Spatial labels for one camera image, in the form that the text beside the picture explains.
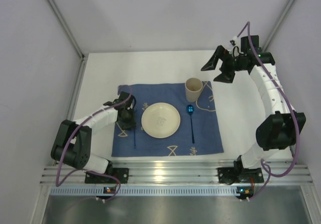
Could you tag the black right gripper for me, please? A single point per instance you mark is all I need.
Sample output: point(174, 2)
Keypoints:
point(227, 65)

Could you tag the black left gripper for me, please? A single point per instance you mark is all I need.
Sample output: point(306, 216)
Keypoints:
point(127, 123)

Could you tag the cream ceramic plate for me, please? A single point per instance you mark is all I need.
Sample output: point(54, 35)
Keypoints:
point(160, 120)

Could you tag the beige cup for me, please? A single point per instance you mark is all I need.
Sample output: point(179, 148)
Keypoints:
point(193, 88)

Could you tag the blue metal spoon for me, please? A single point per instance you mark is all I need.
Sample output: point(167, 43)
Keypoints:
point(190, 111)

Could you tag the blue fish-print placemat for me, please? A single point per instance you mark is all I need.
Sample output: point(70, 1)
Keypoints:
point(205, 124)

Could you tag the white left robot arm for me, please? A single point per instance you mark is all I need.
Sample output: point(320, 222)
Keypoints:
point(72, 144)

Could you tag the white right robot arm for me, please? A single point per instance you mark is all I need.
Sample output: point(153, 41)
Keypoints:
point(277, 131)

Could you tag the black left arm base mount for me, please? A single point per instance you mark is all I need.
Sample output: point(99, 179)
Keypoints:
point(122, 174)

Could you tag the aluminium table edge rail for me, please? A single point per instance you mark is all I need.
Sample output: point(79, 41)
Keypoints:
point(174, 172)

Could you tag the right aluminium frame post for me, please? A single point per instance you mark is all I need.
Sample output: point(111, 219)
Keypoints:
point(285, 10)

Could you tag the aluminium frame post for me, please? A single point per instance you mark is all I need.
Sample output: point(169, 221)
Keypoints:
point(65, 28)
point(285, 10)

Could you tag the perforated cable tray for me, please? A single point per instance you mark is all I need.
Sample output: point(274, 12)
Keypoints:
point(151, 191)

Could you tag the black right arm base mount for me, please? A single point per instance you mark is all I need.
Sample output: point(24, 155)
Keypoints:
point(229, 175)

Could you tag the left aluminium frame post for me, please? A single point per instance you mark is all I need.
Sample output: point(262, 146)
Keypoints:
point(65, 28)

